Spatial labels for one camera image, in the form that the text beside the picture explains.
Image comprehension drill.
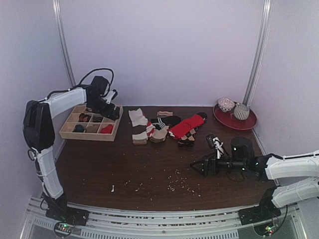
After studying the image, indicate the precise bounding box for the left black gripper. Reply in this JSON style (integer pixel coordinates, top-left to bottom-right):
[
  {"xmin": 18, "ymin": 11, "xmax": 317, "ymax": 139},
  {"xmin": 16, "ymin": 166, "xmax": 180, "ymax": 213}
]
[{"xmin": 88, "ymin": 96, "xmax": 120, "ymax": 120}]

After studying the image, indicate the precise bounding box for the tan brown sock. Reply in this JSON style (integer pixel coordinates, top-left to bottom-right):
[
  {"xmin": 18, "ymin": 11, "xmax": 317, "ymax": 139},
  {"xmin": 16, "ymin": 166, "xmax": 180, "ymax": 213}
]
[{"xmin": 86, "ymin": 124, "xmax": 100, "ymax": 133}]

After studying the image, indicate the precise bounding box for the red and beige sock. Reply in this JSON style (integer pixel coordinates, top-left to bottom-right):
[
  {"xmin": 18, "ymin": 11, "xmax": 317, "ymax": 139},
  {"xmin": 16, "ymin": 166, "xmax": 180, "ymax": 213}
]
[{"xmin": 100, "ymin": 124, "xmax": 114, "ymax": 134}]

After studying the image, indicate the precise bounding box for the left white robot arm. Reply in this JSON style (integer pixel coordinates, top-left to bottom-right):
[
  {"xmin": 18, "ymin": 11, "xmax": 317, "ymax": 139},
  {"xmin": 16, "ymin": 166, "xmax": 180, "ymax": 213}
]
[{"xmin": 22, "ymin": 76, "xmax": 120, "ymax": 222}]

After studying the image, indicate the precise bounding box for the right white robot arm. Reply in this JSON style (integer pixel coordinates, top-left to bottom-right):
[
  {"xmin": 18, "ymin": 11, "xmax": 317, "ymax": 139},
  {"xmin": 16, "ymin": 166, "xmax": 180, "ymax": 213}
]
[{"xmin": 190, "ymin": 134, "xmax": 319, "ymax": 225}]

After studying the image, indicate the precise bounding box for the black striped rolled sock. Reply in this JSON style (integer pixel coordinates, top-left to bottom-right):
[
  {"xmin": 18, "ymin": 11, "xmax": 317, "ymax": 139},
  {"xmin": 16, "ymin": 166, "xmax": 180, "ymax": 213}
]
[{"xmin": 91, "ymin": 116, "xmax": 103, "ymax": 123}]

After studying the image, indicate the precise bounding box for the red black rolled sock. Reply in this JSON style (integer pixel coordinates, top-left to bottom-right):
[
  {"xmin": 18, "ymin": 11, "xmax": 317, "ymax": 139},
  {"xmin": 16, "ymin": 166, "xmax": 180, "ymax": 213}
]
[{"xmin": 78, "ymin": 113, "xmax": 91, "ymax": 122}]

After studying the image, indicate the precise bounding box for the wooden compartment tray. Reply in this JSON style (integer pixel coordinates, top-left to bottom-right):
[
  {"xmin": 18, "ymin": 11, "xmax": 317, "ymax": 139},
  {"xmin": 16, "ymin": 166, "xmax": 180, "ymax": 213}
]
[{"xmin": 59, "ymin": 105, "xmax": 123, "ymax": 141}]

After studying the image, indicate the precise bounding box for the argyle brown sock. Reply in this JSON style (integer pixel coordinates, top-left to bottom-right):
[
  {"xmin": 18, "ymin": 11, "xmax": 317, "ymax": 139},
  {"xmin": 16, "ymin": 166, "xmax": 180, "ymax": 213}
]
[{"xmin": 177, "ymin": 127, "xmax": 199, "ymax": 147}]

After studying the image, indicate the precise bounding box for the teal rolled sock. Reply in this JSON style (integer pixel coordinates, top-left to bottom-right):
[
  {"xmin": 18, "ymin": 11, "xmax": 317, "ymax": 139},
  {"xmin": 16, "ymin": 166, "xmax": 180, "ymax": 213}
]
[{"xmin": 73, "ymin": 124, "xmax": 86, "ymax": 133}]

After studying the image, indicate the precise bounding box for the red folded sock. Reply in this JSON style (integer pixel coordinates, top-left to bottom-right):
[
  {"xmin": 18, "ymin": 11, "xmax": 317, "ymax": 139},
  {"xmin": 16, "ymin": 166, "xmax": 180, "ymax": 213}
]
[{"xmin": 168, "ymin": 112, "xmax": 207, "ymax": 139}]

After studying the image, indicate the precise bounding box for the beige white folded sock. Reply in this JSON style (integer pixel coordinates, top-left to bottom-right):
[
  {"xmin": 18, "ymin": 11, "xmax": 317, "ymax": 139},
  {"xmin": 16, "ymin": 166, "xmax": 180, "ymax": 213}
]
[{"xmin": 129, "ymin": 108, "xmax": 148, "ymax": 127}]

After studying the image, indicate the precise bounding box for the red round plate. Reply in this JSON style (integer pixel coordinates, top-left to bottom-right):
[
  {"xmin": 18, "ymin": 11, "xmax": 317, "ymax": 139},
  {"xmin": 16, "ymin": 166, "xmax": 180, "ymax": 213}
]
[{"xmin": 213, "ymin": 104, "xmax": 257, "ymax": 130}]

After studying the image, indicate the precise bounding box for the tan sock pair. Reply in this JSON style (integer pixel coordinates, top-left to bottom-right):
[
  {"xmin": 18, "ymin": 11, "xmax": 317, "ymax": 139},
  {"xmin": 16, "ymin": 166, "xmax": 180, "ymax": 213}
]
[{"xmin": 150, "ymin": 126, "xmax": 169, "ymax": 143}]

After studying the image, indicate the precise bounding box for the beige brown sock pile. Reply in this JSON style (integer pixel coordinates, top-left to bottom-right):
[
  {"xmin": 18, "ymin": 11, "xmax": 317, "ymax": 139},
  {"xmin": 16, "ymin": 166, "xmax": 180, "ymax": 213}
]
[{"xmin": 132, "ymin": 131, "xmax": 148, "ymax": 145}]

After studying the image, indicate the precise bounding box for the small striped folded sock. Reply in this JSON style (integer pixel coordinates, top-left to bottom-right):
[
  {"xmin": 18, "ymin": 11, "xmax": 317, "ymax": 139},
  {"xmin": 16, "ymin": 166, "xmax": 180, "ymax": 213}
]
[{"xmin": 157, "ymin": 111, "xmax": 173, "ymax": 117}]

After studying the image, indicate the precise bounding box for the black white striped sock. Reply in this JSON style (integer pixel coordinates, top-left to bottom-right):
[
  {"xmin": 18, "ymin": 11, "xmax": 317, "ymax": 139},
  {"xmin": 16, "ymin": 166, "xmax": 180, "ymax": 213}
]
[{"xmin": 151, "ymin": 116, "xmax": 181, "ymax": 130}]

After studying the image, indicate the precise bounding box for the red white striped sock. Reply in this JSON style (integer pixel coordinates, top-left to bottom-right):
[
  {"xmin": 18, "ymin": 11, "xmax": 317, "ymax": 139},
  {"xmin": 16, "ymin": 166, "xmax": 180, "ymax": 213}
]
[{"xmin": 146, "ymin": 121, "xmax": 156, "ymax": 138}]

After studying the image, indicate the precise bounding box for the white patterned bowl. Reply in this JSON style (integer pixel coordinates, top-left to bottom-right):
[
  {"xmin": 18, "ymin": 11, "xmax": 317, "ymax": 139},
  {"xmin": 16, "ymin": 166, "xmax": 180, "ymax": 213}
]
[{"xmin": 218, "ymin": 98, "xmax": 235, "ymax": 112}]

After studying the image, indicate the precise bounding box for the striped ceramic cup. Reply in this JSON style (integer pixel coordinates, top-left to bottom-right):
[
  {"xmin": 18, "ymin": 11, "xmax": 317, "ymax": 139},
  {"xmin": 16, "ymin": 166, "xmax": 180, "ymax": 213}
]
[{"xmin": 234, "ymin": 104, "xmax": 250, "ymax": 120}]

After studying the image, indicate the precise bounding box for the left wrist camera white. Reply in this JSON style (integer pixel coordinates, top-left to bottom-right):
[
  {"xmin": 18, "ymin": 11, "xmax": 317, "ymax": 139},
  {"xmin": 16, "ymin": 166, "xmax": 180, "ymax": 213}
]
[{"xmin": 103, "ymin": 90, "xmax": 118, "ymax": 104}]

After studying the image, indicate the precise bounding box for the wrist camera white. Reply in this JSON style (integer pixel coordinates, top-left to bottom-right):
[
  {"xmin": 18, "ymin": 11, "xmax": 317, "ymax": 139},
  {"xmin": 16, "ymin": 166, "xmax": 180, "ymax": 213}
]
[
  {"xmin": 206, "ymin": 133, "xmax": 225, "ymax": 159},
  {"xmin": 103, "ymin": 90, "xmax": 118, "ymax": 104}
]

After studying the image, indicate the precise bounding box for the left black cable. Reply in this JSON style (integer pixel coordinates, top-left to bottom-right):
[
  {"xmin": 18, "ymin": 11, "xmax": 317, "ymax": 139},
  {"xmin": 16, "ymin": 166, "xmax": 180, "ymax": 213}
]
[{"xmin": 46, "ymin": 68, "xmax": 115, "ymax": 99}]

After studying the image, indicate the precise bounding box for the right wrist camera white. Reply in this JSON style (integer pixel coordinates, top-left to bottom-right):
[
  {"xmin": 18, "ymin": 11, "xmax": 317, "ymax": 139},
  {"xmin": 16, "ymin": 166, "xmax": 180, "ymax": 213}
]
[{"xmin": 206, "ymin": 133, "xmax": 225, "ymax": 159}]

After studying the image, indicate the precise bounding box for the left aluminium frame post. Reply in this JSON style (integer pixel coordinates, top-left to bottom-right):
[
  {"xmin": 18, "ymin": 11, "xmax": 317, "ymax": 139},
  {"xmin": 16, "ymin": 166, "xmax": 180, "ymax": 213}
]
[{"xmin": 52, "ymin": 0, "xmax": 77, "ymax": 88}]

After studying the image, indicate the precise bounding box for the aluminium frame post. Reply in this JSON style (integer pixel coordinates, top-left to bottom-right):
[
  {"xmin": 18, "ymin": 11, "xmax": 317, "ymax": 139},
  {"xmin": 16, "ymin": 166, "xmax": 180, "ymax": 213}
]
[
  {"xmin": 52, "ymin": 0, "xmax": 77, "ymax": 88},
  {"xmin": 242, "ymin": 0, "xmax": 272, "ymax": 106}
]

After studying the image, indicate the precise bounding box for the metal base rail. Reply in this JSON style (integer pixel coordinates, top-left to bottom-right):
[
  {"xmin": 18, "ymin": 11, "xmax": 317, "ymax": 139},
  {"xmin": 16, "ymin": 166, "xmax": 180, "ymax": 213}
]
[{"xmin": 18, "ymin": 197, "xmax": 308, "ymax": 239}]

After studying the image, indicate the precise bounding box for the right aluminium frame post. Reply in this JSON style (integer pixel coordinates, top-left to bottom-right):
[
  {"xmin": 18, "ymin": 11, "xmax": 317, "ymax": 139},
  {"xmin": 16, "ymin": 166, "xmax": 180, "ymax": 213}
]
[{"xmin": 242, "ymin": 0, "xmax": 272, "ymax": 106}]

